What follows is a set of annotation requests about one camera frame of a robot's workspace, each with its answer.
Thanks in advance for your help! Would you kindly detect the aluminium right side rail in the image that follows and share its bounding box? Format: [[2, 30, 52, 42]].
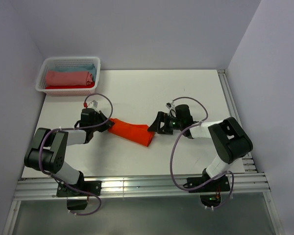
[[217, 69, 258, 173]]

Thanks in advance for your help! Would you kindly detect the aluminium front rail frame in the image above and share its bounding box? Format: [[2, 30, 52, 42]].
[[2, 172, 285, 235]]

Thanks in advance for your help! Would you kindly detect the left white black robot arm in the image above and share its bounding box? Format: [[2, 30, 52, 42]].
[[24, 108, 115, 195]]

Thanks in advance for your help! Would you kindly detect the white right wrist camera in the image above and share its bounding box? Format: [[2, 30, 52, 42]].
[[166, 101, 176, 117]]

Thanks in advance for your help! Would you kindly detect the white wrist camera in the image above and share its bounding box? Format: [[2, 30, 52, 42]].
[[166, 101, 176, 117], [83, 100, 98, 111]]

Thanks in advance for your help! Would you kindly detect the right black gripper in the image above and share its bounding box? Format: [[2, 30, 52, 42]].
[[147, 111, 183, 135]]

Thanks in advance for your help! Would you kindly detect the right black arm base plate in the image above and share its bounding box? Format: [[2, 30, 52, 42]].
[[183, 176, 230, 193]]

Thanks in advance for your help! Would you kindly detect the rolled pink t-shirt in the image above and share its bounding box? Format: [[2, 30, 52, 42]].
[[45, 71, 93, 86]]

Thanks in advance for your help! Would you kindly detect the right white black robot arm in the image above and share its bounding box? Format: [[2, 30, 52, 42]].
[[147, 103, 253, 191]]

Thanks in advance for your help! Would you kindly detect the white plastic mesh basket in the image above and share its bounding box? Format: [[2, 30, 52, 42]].
[[35, 56, 101, 96]]

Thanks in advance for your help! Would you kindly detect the rolled light blue t-shirt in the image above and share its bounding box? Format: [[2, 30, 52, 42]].
[[52, 64, 97, 78]]

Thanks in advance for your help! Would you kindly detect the orange t-shirt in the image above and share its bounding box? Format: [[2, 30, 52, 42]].
[[108, 118, 155, 147]]

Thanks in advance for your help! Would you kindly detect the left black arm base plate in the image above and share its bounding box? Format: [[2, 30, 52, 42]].
[[56, 181, 102, 197]]

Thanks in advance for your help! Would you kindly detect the rolled red t-shirt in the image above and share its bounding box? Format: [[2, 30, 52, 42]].
[[46, 82, 95, 90]]

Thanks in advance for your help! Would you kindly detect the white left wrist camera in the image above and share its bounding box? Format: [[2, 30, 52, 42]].
[[83, 100, 98, 111]]

